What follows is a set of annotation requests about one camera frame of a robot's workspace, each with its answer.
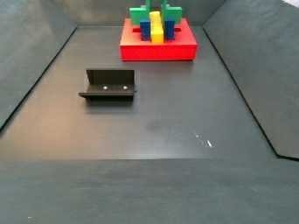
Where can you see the red base board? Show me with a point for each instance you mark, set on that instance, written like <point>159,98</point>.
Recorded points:
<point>138,50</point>

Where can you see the blue block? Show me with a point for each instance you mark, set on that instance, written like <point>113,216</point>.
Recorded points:
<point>169,28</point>
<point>146,29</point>

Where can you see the black angle fixture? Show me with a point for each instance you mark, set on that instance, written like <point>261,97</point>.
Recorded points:
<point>110,82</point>

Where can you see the yellow arch block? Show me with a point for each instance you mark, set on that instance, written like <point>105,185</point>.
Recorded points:
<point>157,27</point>

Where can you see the blue block left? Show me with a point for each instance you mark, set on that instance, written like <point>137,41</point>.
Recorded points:
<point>146,29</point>

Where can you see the green stepped block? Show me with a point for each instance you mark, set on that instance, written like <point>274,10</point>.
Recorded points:
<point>139,13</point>

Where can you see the blue block right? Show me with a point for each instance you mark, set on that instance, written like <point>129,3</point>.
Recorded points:
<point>169,28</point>

